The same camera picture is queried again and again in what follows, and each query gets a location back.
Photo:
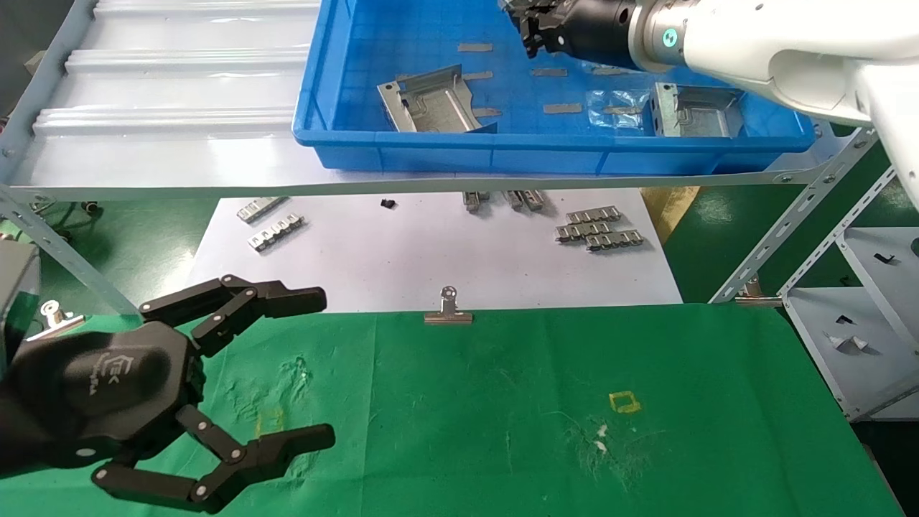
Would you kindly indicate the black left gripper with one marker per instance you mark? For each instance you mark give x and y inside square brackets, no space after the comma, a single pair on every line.
[93,388]

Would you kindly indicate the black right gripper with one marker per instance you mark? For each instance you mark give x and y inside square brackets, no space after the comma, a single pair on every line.
[603,32]

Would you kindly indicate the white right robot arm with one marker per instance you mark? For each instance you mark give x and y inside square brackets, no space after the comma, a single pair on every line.
[754,43]

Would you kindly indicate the clear plastic film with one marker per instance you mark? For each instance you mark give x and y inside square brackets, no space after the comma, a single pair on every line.
[610,100]

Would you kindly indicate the blue plastic bin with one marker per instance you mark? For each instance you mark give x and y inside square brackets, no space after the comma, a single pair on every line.
[402,36]

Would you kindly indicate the green cloth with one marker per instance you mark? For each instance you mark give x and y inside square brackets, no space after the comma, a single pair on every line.
[467,395]

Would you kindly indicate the grey metal rack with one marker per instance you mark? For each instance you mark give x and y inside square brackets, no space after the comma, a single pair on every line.
[143,192]

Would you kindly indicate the white flat board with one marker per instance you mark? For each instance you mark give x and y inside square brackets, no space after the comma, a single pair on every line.
[431,251]

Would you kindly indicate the tan cardboard piece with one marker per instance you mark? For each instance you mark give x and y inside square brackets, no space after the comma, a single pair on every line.
[671,208]

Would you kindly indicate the white ribbed shelf panel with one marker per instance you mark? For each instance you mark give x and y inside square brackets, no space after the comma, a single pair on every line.
[179,64]

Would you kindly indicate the yellow square mark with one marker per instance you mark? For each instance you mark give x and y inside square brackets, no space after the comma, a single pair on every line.
[612,402]

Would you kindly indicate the small white part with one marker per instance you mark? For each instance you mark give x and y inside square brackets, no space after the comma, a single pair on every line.
[851,343]

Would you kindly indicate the grey metal side shelf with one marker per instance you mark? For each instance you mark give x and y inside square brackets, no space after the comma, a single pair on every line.
[861,380]

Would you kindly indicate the notched metal rail part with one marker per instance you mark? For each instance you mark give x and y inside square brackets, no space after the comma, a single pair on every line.
[262,209]
[594,215]
[614,241]
[474,201]
[533,200]
[513,199]
[276,233]
[581,231]

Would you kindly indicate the small boxy metal bracket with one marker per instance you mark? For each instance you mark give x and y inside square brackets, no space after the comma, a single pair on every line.
[693,118]

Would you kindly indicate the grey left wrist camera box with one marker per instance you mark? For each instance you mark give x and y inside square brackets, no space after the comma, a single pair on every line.
[14,287]

